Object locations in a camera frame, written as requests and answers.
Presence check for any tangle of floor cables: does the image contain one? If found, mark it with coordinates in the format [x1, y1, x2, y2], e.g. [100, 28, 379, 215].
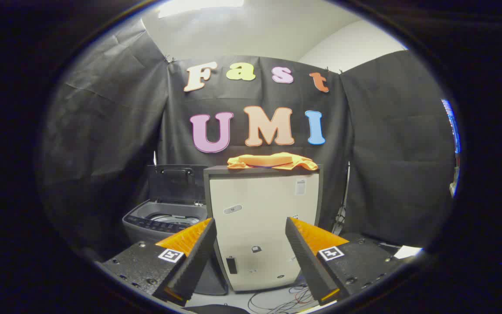
[248, 283, 317, 314]

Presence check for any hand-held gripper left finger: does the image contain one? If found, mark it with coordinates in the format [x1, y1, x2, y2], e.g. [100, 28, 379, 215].
[103, 217, 217, 307]

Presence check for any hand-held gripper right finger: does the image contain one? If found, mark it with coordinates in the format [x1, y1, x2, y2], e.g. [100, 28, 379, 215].
[285, 217, 408, 306]

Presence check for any white paper sheet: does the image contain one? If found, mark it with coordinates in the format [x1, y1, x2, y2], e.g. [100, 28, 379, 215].
[394, 246, 422, 260]

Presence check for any grey washing machine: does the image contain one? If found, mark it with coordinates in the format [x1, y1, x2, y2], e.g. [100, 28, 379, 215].
[122, 199, 229, 296]

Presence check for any orange polo shirt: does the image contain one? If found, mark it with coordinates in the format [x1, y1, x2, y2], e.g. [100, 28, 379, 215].
[227, 152, 319, 171]

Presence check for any white cabinet with dark top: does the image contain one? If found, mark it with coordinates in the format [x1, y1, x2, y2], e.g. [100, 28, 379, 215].
[203, 165, 324, 293]

